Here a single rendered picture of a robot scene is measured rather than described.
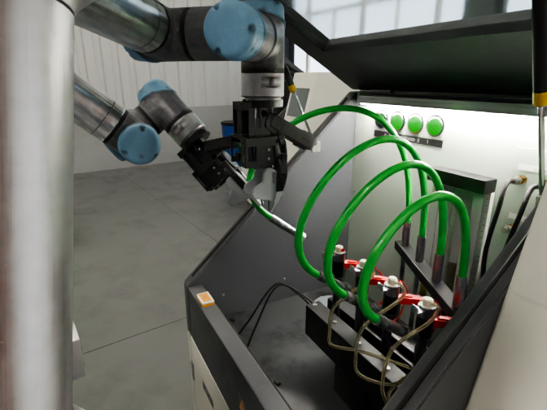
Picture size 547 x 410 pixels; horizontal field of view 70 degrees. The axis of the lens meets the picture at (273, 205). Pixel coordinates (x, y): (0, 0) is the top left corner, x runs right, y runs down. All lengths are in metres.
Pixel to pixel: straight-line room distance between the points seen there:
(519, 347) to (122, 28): 0.65
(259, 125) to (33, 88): 0.51
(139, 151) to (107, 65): 6.48
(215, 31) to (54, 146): 0.38
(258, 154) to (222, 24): 0.23
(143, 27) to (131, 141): 0.25
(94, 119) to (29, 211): 0.55
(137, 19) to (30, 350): 0.41
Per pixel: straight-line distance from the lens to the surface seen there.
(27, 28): 0.23
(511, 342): 0.64
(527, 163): 0.88
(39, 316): 0.24
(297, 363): 1.02
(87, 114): 0.76
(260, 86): 0.67
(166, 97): 0.90
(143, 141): 0.75
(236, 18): 0.56
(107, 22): 0.52
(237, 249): 1.10
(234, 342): 0.88
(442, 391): 0.63
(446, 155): 0.99
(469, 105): 0.92
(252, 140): 0.67
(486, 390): 0.68
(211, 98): 7.83
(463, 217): 0.69
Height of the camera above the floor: 1.48
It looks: 18 degrees down
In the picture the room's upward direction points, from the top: straight up
